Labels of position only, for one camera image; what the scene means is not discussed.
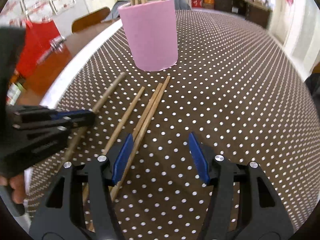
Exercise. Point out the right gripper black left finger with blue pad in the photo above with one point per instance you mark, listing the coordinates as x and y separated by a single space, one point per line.
60 214

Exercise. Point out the pink plastic cup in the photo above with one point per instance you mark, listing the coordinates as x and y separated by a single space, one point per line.
151 33

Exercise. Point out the red cardboard box on floor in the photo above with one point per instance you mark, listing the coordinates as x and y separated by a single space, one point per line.
196 3

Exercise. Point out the brown polka dot tablecloth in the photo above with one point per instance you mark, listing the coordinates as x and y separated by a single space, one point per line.
235 88

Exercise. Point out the dark wooden cabinet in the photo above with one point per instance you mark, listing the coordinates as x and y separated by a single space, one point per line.
252 12

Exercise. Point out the person's left hand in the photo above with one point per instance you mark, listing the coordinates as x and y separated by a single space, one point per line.
17 184

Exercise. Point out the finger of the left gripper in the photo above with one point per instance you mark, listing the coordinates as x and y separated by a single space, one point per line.
84 121
70 114

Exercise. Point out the long light wooden chopstick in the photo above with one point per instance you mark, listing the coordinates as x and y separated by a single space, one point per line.
140 130

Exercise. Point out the thin wooden chopstick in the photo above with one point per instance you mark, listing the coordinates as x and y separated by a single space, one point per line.
122 122

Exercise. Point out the green white small box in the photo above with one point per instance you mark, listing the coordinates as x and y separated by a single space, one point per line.
14 91

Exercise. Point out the black jacket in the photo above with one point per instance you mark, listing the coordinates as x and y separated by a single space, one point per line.
313 82

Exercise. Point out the wooden chair back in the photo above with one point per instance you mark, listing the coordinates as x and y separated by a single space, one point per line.
90 19

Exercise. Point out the greyish wooden chopstick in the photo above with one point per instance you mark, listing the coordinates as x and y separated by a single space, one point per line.
79 142

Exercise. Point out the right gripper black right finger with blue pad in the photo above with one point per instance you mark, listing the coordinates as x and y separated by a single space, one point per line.
244 204

